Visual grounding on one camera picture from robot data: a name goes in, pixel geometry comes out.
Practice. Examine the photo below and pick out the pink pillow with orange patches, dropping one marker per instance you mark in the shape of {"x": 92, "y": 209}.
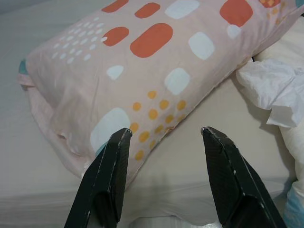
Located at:
{"x": 118, "y": 73}

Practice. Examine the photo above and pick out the bed with cream sheet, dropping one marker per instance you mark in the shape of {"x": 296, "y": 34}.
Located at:
{"x": 28, "y": 152}

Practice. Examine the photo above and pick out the cream cartoon print quilt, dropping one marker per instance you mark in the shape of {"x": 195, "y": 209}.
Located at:
{"x": 292, "y": 45}

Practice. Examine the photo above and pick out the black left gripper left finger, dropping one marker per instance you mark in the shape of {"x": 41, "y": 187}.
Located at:
{"x": 104, "y": 180}

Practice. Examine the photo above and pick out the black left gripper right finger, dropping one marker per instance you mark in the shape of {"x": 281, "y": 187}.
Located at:
{"x": 232, "y": 185}

